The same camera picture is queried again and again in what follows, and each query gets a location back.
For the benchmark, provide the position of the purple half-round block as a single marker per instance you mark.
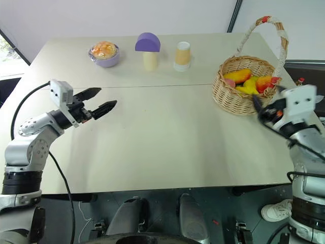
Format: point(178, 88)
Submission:
point(147, 43)

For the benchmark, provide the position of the tan and white paper cup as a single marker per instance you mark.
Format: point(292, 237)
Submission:
point(182, 57)

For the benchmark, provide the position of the dark slanted frame bar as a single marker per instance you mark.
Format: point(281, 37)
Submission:
point(15, 45)

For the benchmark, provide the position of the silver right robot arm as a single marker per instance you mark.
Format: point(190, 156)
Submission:
point(304, 137)

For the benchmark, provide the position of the small red toy fruit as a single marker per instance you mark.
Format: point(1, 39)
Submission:
point(276, 80)

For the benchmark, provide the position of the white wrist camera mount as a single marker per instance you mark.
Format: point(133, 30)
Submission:
point(59, 90)
point(299, 101)

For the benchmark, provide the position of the wrapped orange bread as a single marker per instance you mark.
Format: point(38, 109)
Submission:
point(103, 49)

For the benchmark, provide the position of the yellow red toy mango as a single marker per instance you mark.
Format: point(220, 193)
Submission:
point(238, 75)

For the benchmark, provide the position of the dark rounded grey leg shape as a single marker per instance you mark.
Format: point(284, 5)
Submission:
point(191, 216)
point(127, 216)

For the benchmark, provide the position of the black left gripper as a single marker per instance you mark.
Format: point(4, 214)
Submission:
point(80, 111)

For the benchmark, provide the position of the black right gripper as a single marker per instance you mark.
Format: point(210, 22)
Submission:
point(273, 110)

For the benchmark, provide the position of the small red object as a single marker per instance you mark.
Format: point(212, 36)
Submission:
point(300, 80)

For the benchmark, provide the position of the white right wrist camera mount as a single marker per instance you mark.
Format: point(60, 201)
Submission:
point(299, 101)

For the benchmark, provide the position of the orange red toy fruit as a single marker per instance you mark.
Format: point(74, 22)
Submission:
point(262, 84)

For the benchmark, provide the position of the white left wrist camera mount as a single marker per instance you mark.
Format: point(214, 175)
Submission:
point(59, 90)

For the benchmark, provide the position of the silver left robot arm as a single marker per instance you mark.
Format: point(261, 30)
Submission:
point(38, 150)

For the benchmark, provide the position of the pink toy peach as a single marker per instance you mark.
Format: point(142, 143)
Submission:
point(230, 83)

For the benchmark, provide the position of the cream cylinder block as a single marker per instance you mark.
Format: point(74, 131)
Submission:
point(150, 62)

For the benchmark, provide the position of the white sneaker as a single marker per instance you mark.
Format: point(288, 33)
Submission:
point(275, 209)

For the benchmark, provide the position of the dark window frame bar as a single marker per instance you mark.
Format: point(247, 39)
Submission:
point(234, 15)

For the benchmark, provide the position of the purple plastic bowl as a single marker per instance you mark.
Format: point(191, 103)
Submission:
point(106, 62)

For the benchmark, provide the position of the yellow toy banana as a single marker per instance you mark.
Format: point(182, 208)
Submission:
point(247, 87)

